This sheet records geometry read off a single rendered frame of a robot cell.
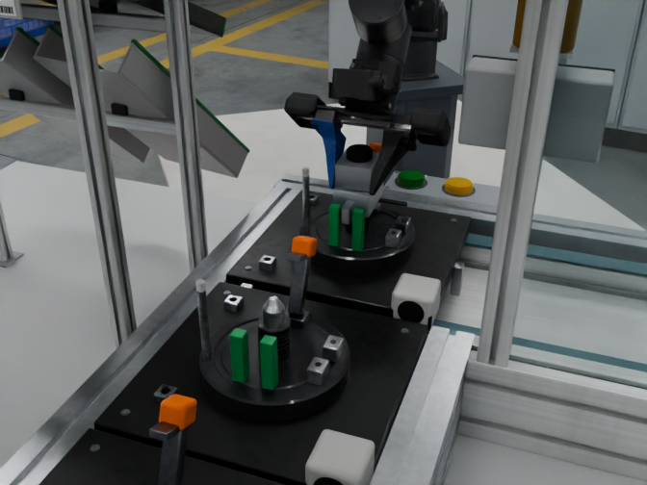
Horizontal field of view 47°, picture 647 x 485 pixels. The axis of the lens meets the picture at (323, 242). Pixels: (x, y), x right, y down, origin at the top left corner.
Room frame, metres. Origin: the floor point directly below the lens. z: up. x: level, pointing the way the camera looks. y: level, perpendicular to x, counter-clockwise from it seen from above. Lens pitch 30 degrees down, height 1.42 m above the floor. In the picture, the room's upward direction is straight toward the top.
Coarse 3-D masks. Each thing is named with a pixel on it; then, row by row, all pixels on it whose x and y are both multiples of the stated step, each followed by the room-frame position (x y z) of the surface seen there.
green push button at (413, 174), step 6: (402, 174) 0.99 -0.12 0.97; (408, 174) 0.99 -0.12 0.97; (414, 174) 0.99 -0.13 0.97; (420, 174) 0.99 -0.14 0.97; (402, 180) 0.97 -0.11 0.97; (408, 180) 0.97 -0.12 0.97; (414, 180) 0.97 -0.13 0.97; (420, 180) 0.97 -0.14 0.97; (408, 186) 0.97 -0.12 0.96; (414, 186) 0.97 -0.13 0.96
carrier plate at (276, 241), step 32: (320, 192) 0.93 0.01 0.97; (288, 224) 0.84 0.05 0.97; (416, 224) 0.84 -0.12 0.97; (448, 224) 0.84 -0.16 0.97; (256, 256) 0.76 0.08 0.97; (416, 256) 0.76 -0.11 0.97; (448, 256) 0.76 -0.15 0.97; (256, 288) 0.70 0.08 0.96; (288, 288) 0.69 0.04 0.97; (320, 288) 0.69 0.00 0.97; (352, 288) 0.69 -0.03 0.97; (384, 288) 0.69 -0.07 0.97
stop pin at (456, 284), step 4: (456, 264) 0.75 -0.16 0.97; (460, 264) 0.75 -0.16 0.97; (456, 268) 0.74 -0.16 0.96; (460, 268) 0.74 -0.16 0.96; (456, 272) 0.74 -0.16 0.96; (460, 272) 0.74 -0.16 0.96; (452, 276) 0.74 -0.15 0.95; (456, 276) 0.74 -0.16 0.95; (460, 276) 0.74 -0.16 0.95; (452, 280) 0.74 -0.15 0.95; (456, 280) 0.74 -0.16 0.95; (460, 280) 0.74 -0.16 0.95; (452, 284) 0.74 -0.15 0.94; (456, 284) 0.74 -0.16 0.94; (460, 284) 0.74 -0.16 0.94; (452, 288) 0.74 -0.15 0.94; (456, 288) 0.74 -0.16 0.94; (460, 288) 0.74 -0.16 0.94; (452, 292) 0.74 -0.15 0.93; (456, 292) 0.74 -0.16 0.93; (460, 292) 0.74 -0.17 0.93
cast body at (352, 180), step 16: (352, 160) 0.77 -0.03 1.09; (368, 160) 0.77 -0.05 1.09; (336, 176) 0.77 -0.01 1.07; (352, 176) 0.76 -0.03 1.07; (368, 176) 0.76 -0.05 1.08; (336, 192) 0.76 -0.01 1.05; (352, 192) 0.76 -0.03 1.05; (368, 192) 0.76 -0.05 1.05; (352, 208) 0.75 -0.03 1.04; (368, 208) 0.75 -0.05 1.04
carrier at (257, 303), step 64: (192, 320) 0.63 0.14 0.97; (256, 320) 0.60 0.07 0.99; (320, 320) 0.60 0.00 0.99; (384, 320) 0.63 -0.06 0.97; (128, 384) 0.53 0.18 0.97; (192, 384) 0.53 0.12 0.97; (256, 384) 0.50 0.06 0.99; (320, 384) 0.50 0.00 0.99; (384, 384) 0.53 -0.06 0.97; (192, 448) 0.45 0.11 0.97; (256, 448) 0.45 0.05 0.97; (320, 448) 0.43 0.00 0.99
